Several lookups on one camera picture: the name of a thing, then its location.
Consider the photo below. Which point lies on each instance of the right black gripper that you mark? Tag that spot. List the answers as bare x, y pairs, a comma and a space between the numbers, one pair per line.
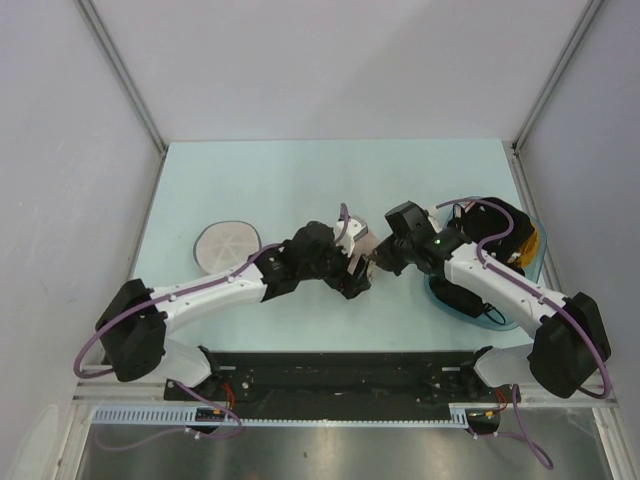
384, 259

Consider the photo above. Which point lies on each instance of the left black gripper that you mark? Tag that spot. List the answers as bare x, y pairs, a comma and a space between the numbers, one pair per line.
348, 285

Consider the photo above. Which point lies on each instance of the pink mesh laundry bag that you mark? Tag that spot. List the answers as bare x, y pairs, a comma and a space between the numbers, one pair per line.
362, 263

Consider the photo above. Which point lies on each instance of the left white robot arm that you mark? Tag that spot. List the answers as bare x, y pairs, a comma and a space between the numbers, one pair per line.
136, 328

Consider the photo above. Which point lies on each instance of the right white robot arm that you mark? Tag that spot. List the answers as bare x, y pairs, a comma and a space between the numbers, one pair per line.
569, 347

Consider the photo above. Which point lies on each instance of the black bra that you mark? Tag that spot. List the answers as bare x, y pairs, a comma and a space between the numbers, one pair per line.
478, 221

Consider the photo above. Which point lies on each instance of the grey-trimmed mesh laundry bag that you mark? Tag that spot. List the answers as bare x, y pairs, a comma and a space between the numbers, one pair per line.
224, 245

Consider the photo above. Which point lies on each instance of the teal plastic basin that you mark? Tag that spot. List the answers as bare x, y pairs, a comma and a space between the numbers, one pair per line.
479, 287

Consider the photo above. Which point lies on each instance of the yellow garment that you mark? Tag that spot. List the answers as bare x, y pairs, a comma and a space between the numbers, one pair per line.
528, 251

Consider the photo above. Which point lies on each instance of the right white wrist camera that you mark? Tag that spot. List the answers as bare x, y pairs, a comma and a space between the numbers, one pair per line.
431, 212

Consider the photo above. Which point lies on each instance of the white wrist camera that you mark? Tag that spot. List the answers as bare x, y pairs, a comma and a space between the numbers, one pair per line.
348, 232
431, 212

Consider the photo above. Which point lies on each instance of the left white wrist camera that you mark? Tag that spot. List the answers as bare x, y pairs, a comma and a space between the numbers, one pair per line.
348, 232

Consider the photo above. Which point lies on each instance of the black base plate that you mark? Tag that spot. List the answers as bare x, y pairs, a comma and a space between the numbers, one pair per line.
349, 386

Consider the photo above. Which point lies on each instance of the white slotted cable duct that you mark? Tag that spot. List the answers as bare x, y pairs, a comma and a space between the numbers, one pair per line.
203, 416

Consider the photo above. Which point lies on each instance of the right aluminium frame post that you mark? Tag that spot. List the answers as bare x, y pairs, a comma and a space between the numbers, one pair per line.
579, 32

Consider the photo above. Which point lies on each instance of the aluminium frame post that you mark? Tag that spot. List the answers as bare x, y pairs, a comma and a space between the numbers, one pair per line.
108, 47
579, 32

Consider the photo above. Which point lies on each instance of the left aluminium frame post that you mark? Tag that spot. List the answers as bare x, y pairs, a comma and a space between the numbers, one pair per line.
108, 47

